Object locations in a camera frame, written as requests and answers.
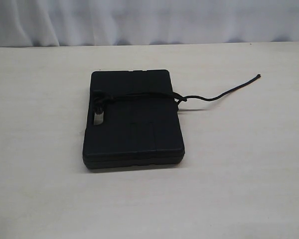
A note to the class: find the white curtain backdrop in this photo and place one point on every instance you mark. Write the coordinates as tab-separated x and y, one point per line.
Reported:
144	22

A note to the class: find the black plastic case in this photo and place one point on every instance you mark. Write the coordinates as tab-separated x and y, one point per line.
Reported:
132	120

